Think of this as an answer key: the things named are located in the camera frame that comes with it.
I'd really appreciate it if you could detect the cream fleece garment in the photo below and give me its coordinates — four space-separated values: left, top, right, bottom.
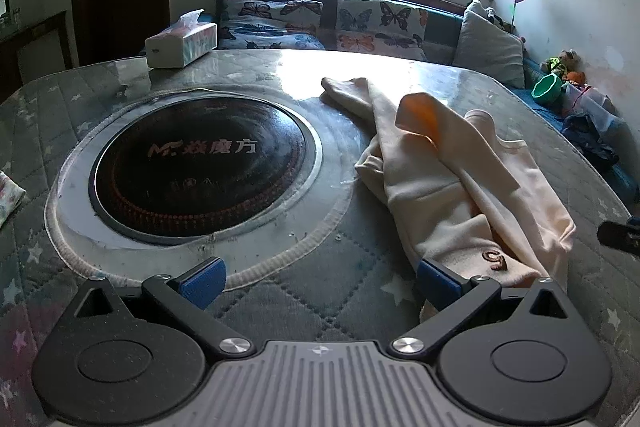
320 77 578 323

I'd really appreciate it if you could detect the round black induction cooktop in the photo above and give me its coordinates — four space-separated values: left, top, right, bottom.
89 93 323 245

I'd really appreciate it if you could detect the green plastic bowl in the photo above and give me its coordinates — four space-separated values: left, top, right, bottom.
531 73 563 102

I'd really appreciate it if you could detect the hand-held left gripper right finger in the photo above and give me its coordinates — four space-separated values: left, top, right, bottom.
390 258 581 358

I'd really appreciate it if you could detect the plain grey pillow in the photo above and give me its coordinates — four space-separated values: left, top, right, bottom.
452 0 526 90

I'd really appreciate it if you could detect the floral cloth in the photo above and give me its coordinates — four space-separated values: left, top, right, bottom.
0 171 27 228

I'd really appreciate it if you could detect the green brown stuffed toy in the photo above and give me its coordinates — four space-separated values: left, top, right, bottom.
545 49 581 80

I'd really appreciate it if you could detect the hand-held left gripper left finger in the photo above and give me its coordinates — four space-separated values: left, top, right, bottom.
62 257 253 358

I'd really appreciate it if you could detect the blue sofa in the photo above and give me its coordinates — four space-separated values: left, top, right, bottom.
215 0 640 208

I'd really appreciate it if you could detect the white tissue box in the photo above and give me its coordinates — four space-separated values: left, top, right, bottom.
144 9 219 68

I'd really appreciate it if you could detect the dark blue cloth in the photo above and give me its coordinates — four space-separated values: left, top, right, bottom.
562 113 621 172

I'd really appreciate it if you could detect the clear plastic bag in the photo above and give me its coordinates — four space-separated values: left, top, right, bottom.
560 82 626 132

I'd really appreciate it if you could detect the butterfly print cushion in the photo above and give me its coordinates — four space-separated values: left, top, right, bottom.
218 0 326 52
336 0 428 60

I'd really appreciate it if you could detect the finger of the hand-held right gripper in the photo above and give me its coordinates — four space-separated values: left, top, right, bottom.
597 217 640 258

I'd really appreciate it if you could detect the black white plush toy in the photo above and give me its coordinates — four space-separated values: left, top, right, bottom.
482 6 516 32

